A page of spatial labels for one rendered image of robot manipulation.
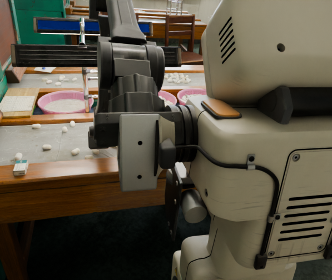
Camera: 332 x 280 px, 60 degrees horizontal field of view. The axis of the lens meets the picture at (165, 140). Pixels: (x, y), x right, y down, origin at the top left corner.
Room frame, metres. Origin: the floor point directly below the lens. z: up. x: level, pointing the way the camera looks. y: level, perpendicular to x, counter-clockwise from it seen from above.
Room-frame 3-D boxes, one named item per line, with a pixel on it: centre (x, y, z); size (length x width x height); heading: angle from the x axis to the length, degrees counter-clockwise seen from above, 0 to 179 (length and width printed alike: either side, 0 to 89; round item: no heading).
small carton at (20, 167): (0.75, 0.47, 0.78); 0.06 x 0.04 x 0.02; 17
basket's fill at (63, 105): (1.31, 0.51, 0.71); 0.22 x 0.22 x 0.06
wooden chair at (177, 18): (3.53, -0.16, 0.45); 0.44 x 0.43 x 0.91; 124
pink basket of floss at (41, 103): (1.31, 0.51, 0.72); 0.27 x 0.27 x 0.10
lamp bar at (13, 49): (1.09, 0.27, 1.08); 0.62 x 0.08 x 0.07; 107
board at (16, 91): (1.25, 0.72, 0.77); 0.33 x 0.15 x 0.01; 17
